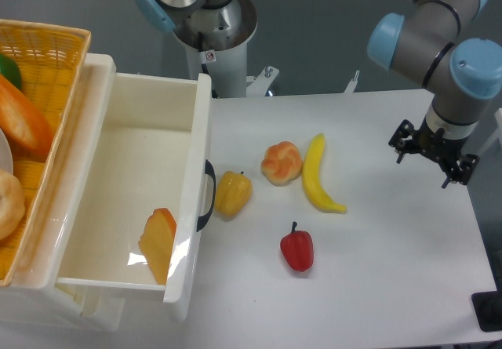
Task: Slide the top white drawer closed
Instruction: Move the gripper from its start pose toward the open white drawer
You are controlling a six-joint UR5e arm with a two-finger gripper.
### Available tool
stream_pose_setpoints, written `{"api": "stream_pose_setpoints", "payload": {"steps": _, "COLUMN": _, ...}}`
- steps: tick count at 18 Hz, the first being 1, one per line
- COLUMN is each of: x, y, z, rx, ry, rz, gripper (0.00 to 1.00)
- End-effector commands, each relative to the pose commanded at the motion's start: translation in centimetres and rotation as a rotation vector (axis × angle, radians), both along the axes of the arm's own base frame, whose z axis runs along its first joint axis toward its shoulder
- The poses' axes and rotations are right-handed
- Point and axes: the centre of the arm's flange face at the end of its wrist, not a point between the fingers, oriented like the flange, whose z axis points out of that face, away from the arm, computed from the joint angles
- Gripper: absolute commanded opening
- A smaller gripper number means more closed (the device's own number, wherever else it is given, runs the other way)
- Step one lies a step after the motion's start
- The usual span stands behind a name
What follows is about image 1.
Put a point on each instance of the orange toy baguette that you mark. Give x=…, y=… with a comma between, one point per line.
x=23, y=122

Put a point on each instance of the toy knotted bread roll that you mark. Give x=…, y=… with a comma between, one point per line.
x=282, y=163

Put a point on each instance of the yellow toy banana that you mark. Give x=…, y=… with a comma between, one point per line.
x=311, y=181

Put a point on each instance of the yellow woven basket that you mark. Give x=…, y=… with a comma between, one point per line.
x=50, y=58

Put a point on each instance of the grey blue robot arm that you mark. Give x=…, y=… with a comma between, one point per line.
x=464, y=76

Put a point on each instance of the beige toy bagel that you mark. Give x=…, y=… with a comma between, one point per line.
x=12, y=203

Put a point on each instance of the yellow toy bell pepper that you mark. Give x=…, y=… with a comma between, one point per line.
x=232, y=193

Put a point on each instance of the black device at edge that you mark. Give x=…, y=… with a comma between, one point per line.
x=487, y=307

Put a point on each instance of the white drawer cabinet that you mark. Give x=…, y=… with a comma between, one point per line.
x=30, y=297

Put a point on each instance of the green toy vegetable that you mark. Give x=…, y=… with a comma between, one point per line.
x=10, y=70

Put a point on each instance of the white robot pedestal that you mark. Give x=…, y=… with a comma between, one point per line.
x=215, y=35

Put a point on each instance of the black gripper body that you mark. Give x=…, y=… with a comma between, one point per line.
x=435, y=147

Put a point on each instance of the red toy bell pepper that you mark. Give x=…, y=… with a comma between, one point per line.
x=297, y=249

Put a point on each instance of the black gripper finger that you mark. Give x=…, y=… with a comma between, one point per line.
x=402, y=140
x=459, y=169

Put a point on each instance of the orange toy cheese wedge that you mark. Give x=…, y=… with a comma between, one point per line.
x=156, y=243

